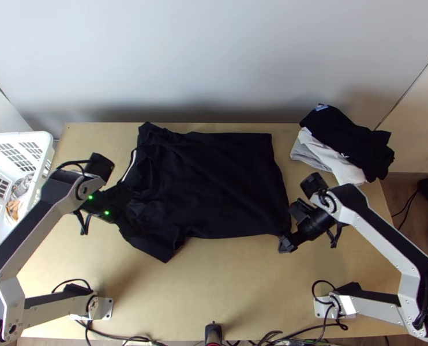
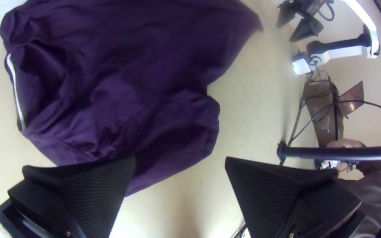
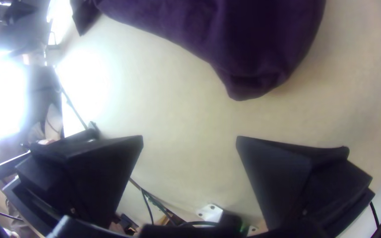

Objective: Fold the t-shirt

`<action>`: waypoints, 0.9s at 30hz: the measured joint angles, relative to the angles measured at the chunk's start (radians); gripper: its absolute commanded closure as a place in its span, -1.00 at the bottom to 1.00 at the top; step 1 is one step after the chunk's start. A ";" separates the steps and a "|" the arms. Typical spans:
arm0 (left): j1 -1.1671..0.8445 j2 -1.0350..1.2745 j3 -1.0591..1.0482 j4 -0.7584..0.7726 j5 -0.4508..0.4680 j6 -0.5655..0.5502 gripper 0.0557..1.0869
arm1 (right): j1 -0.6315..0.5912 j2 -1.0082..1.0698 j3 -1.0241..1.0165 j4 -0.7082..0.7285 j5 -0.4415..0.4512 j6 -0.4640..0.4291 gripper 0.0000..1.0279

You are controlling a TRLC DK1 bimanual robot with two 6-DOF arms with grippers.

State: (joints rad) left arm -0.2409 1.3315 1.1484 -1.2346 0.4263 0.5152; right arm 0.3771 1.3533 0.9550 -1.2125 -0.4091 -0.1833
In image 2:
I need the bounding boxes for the black cable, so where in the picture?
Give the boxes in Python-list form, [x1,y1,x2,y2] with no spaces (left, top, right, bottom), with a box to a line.
[288,100,381,146]

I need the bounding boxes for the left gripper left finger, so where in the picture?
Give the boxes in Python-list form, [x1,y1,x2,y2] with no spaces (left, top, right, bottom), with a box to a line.
[7,156,137,238]

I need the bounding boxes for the black t-shirt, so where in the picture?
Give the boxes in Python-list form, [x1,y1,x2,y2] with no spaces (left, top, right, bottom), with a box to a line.
[0,0,264,197]

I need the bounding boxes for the person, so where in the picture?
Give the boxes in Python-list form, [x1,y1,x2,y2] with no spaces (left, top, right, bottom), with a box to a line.
[326,138,381,238]

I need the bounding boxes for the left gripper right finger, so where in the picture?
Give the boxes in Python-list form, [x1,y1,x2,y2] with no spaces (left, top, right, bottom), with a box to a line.
[225,156,366,238]

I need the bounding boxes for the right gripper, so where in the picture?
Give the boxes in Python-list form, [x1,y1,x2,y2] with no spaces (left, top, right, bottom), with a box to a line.
[276,0,327,43]

